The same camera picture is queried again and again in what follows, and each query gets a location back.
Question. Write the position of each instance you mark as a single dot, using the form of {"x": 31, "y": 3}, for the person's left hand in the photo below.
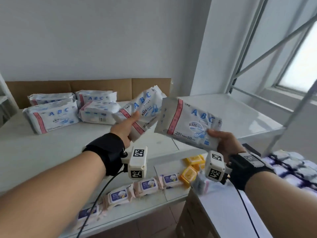
{"x": 125, "y": 131}

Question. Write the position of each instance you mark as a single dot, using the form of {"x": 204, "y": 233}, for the person's right hand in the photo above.
{"x": 229, "y": 144}

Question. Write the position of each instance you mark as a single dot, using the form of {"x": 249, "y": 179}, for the white metal shelf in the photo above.
{"x": 223, "y": 114}
{"x": 7, "y": 94}

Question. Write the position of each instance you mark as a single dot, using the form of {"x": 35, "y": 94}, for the purple pad packets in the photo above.
{"x": 266, "y": 161}

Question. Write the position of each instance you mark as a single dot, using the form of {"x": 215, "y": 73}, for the person's right forearm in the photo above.
{"x": 284, "y": 208}

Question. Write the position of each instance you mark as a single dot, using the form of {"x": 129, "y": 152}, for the person's left forearm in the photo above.
{"x": 49, "y": 195}

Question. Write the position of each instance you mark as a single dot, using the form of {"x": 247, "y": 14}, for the white marker plate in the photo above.
{"x": 251, "y": 158}

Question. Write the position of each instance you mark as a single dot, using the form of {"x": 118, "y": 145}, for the brown cardboard sheet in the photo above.
{"x": 104, "y": 86}

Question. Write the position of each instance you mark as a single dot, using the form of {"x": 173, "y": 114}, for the white rectangular board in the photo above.
{"x": 223, "y": 215}

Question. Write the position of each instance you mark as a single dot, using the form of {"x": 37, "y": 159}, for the frosted glass window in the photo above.
{"x": 304, "y": 66}

